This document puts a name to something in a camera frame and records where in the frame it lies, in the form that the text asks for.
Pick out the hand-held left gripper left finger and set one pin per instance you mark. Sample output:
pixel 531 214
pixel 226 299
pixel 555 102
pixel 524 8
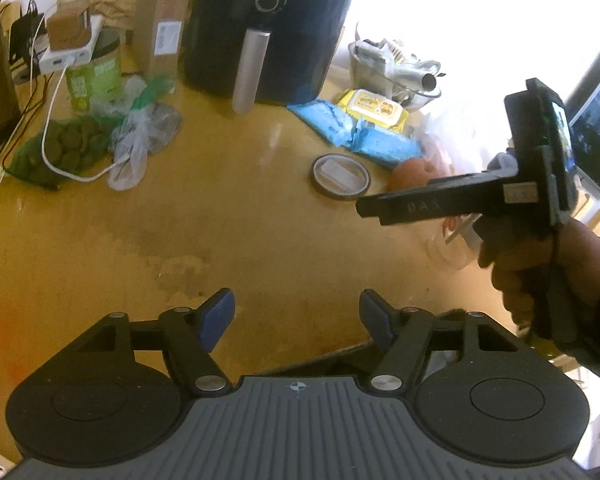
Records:
pixel 217 317

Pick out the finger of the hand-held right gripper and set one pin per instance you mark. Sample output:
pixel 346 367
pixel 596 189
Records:
pixel 377 207

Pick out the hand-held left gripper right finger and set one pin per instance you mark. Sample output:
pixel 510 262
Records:
pixel 377 317

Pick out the cardboard box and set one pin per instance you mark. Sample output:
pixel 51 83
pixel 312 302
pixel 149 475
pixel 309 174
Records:
pixel 330 362

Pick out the person's right hand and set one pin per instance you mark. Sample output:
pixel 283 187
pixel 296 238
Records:
pixel 585 260

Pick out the orange ball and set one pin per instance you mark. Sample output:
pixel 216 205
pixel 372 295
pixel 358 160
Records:
pixel 412 175

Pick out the clear lid with black rim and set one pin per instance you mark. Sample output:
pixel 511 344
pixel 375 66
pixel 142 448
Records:
pixel 340 175

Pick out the computer monitor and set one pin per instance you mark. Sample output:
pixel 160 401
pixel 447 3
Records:
pixel 595 145

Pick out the yellow wet wipes packet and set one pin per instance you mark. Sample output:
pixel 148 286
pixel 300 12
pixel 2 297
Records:
pixel 372 105

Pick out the metal tube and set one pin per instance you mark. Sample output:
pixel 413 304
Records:
pixel 425 81

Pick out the clear bowl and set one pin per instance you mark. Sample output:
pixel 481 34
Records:
pixel 380 60

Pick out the black air fryer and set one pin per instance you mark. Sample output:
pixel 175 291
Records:
pixel 290 50

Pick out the clear plastic bag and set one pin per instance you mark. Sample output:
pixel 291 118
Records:
pixel 135 145

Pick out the green mesh bag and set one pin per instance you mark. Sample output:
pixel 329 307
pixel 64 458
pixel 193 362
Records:
pixel 75 145

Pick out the green lidded container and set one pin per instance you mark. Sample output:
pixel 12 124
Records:
pixel 97 75

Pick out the brown cardboard carton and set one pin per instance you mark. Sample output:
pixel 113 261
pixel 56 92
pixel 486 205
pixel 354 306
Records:
pixel 165 10

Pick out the white power bank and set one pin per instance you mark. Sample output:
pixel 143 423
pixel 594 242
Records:
pixel 62 60

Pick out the brown cardboard piece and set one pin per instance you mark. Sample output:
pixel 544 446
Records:
pixel 67 30

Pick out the crumpled brown paper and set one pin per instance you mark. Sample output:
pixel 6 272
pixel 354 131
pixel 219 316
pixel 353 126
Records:
pixel 110 0

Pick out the black power adapter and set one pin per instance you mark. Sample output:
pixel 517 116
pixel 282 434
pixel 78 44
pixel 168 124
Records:
pixel 25 35

